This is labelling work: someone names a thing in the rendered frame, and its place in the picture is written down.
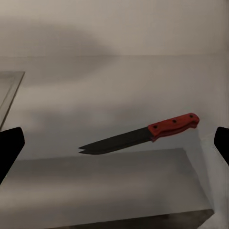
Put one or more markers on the parer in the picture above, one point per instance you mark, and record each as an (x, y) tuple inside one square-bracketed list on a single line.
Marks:
[(152, 130)]

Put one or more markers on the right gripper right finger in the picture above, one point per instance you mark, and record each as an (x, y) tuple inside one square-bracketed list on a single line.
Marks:
[(221, 141)]

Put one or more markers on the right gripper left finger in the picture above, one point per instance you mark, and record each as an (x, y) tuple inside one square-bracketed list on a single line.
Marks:
[(11, 143)]

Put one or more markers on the drop in sink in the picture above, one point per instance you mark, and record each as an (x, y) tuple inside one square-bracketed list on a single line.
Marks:
[(9, 84)]

